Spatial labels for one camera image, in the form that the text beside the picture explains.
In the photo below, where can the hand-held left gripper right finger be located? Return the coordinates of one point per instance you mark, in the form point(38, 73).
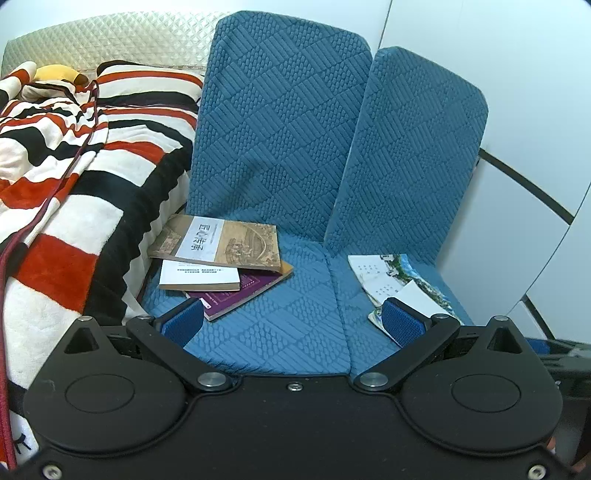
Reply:
point(404, 323)

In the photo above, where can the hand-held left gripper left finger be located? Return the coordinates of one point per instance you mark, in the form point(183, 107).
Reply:
point(184, 321)

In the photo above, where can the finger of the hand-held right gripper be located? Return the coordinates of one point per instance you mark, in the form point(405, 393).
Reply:
point(563, 351)

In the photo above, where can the white book with orange band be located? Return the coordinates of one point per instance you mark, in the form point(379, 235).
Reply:
point(198, 279)

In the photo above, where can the purple book with yellow band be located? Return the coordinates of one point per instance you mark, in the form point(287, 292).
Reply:
point(240, 295)

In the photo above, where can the brown painting cover book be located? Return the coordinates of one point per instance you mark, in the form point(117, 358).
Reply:
point(217, 240)

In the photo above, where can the red black white striped blanket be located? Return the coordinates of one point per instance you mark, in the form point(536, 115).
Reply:
point(69, 207)

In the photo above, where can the yellow plush toy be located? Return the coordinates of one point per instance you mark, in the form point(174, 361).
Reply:
point(53, 74)

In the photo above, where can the beige quilted headboard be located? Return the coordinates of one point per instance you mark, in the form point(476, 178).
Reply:
point(138, 41)

